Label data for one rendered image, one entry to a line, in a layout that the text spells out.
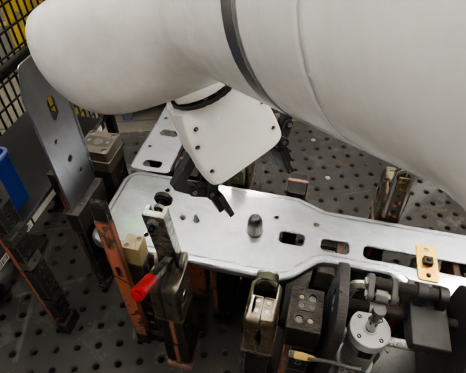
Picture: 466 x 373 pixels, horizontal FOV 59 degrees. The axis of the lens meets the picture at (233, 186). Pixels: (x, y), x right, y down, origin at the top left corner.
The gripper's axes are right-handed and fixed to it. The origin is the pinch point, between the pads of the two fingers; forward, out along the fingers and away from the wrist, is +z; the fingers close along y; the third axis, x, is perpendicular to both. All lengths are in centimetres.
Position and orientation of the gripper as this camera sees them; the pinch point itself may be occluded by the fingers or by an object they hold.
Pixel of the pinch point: (254, 183)
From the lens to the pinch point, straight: 51.8
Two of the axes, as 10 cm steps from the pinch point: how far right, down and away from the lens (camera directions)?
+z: 3.7, 6.5, 6.6
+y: 8.0, -5.8, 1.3
